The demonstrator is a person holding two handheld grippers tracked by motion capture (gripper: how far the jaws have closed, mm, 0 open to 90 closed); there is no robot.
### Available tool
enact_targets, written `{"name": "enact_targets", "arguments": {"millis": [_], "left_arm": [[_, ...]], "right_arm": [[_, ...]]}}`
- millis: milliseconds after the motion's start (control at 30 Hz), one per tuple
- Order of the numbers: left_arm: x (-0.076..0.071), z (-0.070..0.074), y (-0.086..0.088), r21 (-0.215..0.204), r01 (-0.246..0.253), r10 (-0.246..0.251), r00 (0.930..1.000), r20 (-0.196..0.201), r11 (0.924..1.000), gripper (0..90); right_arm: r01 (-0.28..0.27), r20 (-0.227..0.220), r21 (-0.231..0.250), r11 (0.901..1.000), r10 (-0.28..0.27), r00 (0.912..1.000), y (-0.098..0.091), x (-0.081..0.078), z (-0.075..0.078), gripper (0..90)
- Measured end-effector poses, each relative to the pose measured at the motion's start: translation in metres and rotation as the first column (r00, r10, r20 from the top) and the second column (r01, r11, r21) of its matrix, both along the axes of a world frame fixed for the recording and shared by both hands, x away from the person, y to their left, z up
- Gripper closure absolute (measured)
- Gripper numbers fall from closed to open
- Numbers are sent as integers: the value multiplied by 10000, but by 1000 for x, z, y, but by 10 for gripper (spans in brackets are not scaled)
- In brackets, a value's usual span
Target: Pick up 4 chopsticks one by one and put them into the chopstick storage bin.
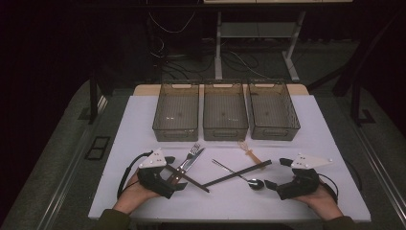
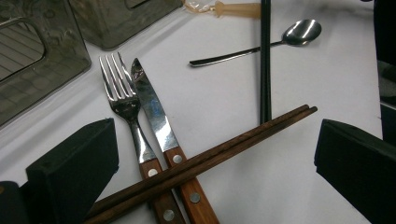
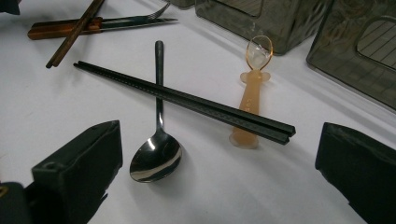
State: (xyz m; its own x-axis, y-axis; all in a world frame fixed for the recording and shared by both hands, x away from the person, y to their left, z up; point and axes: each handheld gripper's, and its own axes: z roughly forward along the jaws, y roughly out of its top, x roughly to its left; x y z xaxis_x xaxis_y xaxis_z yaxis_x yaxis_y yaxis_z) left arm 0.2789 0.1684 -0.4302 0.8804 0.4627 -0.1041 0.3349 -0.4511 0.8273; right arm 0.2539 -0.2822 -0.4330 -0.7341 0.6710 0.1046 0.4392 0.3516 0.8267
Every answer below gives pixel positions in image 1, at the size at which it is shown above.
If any white metal desk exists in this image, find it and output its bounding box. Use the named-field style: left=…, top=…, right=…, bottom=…
left=203, top=0, right=353, bottom=83

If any small wooden fork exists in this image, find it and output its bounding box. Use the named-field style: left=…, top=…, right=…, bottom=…
left=237, top=139, right=267, bottom=171

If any black slanted stand leg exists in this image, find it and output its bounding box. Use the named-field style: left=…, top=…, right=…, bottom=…
left=307, top=9, right=406, bottom=97

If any black floor cable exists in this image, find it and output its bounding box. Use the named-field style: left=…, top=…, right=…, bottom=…
left=161, top=54, right=214, bottom=81

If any metal floor rail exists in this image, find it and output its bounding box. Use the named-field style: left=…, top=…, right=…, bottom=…
left=353, top=124, right=406, bottom=221
left=36, top=95, right=108, bottom=230

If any white table sheet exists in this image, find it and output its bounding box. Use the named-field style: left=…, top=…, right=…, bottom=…
left=88, top=94, right=372, bottom=223

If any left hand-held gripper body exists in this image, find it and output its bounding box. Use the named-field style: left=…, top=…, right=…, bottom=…
left=137, top=148, right=176, bottom=199

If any person's left hand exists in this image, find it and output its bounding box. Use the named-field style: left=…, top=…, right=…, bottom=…
left=113, top=172, right=161, bottom=215

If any long metal spoon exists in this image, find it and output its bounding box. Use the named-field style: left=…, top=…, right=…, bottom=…
left=212, top=158, right=265, bottom=191

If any wooden-handled metal fork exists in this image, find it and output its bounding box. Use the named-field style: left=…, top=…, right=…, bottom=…
left=166, top=142, right=202, bottom=186

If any hanging white cable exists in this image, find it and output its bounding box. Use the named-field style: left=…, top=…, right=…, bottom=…
left=147, top=11, right=196, bottom=35

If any person's right hand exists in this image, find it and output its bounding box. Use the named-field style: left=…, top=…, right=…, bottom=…
left=293, top=183, right=344, bottom=221

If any black upright stand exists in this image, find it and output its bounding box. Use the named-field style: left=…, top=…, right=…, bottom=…
left=349, top=80, right=377, bottom=127
left=88, top=75, right=108, bottom=126

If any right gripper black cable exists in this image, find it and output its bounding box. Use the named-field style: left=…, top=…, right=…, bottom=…
left=317, top=172, right=339, bottom=204

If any white floor cable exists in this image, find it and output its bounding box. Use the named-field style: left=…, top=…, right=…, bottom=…
left=228, top=50, right=272, bottom=81

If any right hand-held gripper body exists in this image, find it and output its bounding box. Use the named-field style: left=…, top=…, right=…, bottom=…
left=276, top=152, right=333, bottom=201

